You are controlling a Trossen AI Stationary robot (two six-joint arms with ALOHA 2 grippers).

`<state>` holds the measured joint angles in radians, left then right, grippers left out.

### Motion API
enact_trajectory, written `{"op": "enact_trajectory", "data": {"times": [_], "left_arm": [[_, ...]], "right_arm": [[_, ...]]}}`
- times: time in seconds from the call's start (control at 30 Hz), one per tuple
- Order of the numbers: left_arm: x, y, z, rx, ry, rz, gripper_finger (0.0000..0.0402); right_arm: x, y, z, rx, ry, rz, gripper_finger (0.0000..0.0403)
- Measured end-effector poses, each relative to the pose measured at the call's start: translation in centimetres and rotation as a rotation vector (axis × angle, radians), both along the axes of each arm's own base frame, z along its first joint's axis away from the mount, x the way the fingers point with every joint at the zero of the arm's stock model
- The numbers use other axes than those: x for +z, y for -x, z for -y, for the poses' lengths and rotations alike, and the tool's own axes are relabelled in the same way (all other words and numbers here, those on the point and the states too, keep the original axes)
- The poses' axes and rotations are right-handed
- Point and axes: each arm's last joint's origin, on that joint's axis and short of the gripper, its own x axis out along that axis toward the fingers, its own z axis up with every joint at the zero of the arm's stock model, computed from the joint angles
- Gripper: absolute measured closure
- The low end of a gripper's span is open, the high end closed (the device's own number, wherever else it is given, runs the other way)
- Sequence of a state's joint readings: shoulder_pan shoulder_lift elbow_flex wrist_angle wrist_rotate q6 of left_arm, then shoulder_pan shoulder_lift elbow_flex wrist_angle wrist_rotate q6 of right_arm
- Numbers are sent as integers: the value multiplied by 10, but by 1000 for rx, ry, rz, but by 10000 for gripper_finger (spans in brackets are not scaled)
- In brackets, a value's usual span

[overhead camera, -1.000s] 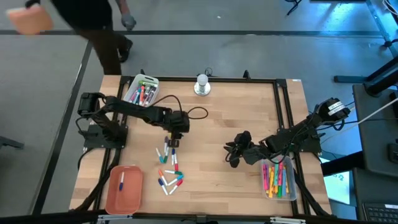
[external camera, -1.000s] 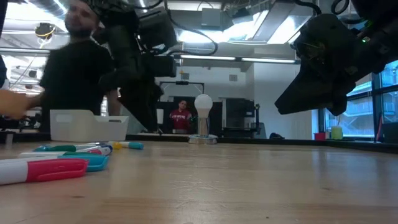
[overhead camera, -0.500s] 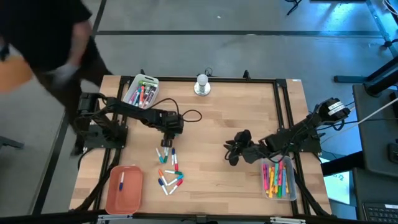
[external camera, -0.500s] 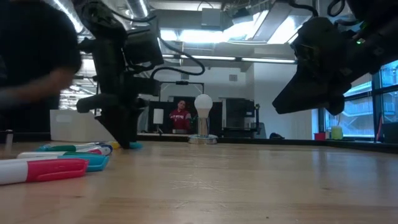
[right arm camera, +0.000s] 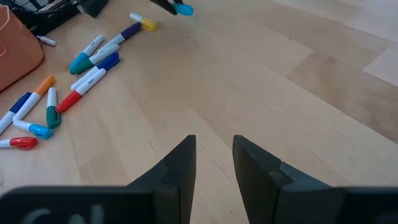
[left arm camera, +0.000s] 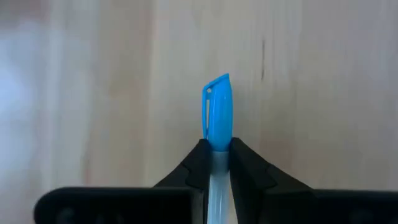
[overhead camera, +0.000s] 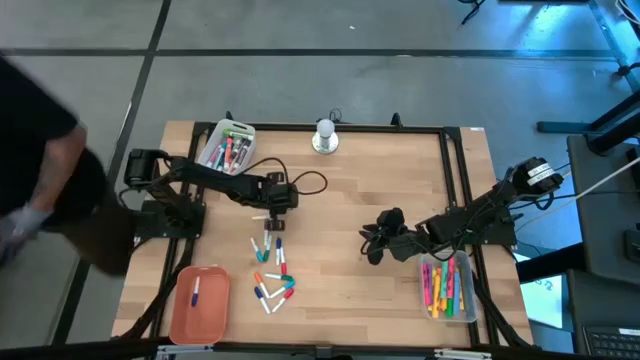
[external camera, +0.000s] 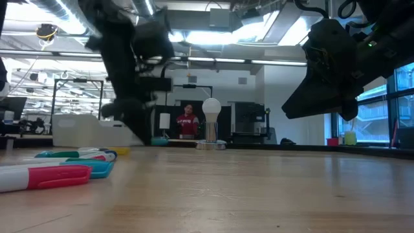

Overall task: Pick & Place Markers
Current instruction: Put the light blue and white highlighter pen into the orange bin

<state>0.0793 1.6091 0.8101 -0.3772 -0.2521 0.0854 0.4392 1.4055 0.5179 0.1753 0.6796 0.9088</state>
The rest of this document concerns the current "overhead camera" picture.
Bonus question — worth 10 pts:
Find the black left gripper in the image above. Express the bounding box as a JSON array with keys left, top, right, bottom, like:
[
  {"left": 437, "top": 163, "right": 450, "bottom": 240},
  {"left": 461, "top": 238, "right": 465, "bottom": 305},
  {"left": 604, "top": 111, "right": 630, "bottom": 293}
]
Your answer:
[{"left": 259, "top": 181, "right": 300, "bottom": 232}]

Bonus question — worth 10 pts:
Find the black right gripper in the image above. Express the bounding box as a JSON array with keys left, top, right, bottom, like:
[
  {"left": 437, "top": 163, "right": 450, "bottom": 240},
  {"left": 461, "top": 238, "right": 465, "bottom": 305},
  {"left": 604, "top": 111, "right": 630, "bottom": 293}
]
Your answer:
[{"left": 358, "top": 207, "right": 429, "bottom": 265}]

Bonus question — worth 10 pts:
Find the orange cap mini marker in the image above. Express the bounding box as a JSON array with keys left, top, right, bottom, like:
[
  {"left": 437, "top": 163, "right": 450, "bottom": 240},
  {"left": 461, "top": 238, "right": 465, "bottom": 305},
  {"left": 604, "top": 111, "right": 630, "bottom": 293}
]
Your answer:
[{"left": 253, "top": 271, "right": 270, "bottom": 300}]

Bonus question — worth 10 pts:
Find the person's forearm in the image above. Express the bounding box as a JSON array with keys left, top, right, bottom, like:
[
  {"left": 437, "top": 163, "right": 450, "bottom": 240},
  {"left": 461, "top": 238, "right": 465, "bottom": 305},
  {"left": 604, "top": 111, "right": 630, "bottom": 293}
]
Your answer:
[{"left": 27, "top": 123, "right": 89, "bottom": 214}]

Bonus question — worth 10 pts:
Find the white plastic bin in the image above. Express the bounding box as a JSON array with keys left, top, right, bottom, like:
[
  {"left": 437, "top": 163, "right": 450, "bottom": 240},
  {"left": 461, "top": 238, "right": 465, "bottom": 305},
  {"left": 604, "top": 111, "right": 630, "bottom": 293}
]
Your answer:
[{"left": 198, "top": 118, "right": 257, "bottom": 177}]

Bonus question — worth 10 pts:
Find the white bulb silver base lamp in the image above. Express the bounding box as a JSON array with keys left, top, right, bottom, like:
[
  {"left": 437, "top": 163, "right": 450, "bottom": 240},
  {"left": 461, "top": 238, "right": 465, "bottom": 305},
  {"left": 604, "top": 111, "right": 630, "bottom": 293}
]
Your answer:
[{"left": 311, "top": 117, "right": 340, "bottom": 155}]

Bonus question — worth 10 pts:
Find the orange plastic bin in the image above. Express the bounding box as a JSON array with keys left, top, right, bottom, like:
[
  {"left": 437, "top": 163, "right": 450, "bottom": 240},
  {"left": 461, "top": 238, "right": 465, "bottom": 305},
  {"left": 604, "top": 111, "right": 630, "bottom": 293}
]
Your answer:
[{"left": 168, "top": 264, "right": 231, "bottom": 346}]

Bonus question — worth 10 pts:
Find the clear plastic bin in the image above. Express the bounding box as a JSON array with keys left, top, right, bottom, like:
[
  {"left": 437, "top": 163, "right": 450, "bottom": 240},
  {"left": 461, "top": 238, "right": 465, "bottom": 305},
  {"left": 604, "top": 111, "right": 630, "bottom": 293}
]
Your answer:
[{"left": 418, "top": 249, "right": 479, "bottom": 324}]

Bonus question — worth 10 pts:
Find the white paper sheet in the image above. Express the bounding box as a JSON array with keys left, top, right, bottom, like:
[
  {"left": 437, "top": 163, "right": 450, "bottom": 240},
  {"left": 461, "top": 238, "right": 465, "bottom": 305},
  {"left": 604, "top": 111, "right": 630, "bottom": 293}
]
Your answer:
[{"left": 519, "top": 276, "right": 566, "bottom": 330}]

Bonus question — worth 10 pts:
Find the black desk leg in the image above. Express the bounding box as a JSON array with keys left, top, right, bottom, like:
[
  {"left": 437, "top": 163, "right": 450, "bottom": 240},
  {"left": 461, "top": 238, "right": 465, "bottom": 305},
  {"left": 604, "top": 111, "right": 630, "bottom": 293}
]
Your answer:
[{"left": 536, "top": 92, "right": 640, "bottom": 156}]

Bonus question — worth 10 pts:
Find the dark grey desk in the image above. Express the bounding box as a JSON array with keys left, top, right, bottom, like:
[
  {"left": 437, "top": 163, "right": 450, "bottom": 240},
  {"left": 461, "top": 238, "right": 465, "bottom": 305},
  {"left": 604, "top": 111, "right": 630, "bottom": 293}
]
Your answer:
[{"left": 566, "top": 133, "right": 640, "bottom": 360}]

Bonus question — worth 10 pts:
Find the black chair base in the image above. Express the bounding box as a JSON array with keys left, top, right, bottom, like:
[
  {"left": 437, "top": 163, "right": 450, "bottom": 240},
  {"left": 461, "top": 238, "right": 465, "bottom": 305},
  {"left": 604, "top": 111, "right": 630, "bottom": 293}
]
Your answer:
[{"left": 457, "top": 0, "right": 489, "bottom": 26}]

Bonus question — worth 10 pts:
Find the person's hand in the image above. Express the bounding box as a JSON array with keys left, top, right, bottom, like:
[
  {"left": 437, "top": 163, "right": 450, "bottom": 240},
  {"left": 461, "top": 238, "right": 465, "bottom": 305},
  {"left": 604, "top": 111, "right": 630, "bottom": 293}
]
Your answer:
[{"left": 0, "top": 204, "right": 54, "bottom": 266}]

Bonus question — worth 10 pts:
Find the black keyboard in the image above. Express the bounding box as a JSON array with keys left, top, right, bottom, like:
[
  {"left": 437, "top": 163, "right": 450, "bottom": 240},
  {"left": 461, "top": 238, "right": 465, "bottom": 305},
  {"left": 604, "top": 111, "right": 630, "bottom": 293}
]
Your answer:
[{"left": 583, "top": 324, "right": 640, "bottom": 360}]

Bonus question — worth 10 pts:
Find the person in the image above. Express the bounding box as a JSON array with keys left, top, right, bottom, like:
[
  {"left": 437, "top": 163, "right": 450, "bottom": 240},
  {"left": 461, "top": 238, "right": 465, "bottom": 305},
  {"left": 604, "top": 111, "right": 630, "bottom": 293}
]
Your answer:
[{"left": 0, "top": 54, "right": 137, "bottom": 277}]

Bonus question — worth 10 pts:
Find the black left camera cable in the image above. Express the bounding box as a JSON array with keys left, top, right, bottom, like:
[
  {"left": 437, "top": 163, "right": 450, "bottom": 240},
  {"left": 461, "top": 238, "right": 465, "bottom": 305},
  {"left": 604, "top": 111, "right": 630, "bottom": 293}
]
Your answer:
[{"left": 239, "top": 157, "right": 330, "bottom": 197}]

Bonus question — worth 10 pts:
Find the black cable bundle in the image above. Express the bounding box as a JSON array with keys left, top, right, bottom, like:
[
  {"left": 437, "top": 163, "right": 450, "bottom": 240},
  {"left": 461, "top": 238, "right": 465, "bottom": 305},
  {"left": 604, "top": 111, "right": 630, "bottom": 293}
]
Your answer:
[
  {"left": 117, "top": 239, "right": 181, "bottom": 341},
  {"left": 467, "top": 244, "right": 534, "bottom": 350}
]

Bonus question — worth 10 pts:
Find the silver metal bracket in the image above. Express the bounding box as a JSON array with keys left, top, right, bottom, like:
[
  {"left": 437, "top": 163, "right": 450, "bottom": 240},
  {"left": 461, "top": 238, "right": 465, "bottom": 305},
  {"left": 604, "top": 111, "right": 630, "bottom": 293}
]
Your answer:
[
  {"left": 154, "top": 343, "right": 215, "bottom": 360},
  {"left": 432, "top": 348, "right": 494, "bottom": 360}
]

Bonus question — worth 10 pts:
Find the black front frame beam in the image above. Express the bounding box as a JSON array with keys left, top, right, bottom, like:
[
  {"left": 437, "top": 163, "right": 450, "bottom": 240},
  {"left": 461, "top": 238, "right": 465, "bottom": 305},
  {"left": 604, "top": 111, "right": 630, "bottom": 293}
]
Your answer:
[{"left": 0, "top": 337, "right": 640, "bottom": 360}]

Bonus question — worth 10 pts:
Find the white cable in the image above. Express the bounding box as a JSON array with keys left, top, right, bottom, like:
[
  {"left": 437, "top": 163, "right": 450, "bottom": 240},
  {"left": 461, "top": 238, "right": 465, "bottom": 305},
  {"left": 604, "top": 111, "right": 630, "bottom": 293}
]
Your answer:
[{"left": 574, "top": 157, "right": 640, "bottom": 201}]

